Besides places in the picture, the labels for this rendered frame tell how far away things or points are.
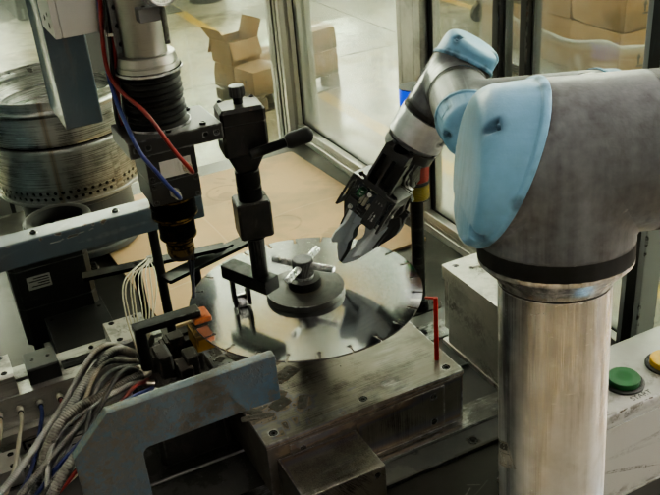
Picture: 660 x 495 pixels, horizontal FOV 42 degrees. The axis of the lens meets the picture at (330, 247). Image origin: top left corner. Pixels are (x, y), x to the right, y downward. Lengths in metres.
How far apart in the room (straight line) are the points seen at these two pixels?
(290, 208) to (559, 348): 1.33
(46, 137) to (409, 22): 0.71
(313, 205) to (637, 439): 1.01
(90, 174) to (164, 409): 0.81
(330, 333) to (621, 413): 0.37
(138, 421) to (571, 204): 0.58
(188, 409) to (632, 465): 0.56
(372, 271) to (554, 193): 0.70
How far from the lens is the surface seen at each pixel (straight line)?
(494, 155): 0.58
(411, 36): 1.69
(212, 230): 1.88
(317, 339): 1.13
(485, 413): 1.30
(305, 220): 1.87
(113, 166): 1.75
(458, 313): 1.38
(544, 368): 0.67
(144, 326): 1.15
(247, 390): 1.03
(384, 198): 1.12
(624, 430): 1.14
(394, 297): 1.20
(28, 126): 1.70
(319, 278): 1.21
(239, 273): 1.16
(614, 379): 1.14
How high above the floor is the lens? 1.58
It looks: 28 degrees down
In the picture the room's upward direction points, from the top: 5 degrees counter-clockwise
